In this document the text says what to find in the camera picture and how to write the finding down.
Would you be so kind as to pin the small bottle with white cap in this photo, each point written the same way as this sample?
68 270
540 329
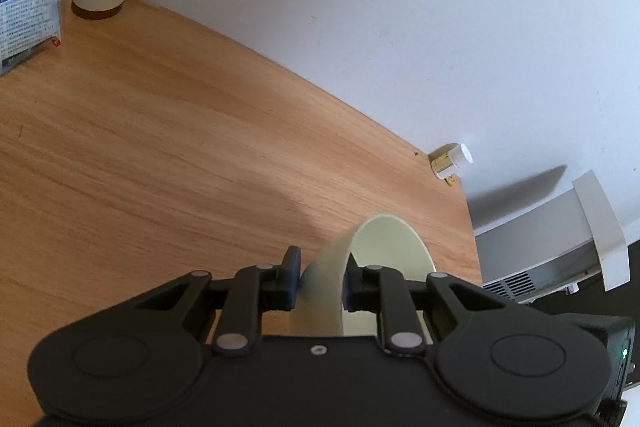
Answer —
450 161

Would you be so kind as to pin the cream white bowl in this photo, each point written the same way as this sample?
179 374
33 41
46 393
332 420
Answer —
392 242

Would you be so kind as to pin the white appliance with vents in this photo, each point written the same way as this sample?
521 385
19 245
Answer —
545 247

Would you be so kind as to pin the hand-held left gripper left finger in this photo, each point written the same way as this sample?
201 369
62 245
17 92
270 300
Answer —
292 282

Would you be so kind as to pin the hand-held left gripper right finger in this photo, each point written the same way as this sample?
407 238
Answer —
352 287

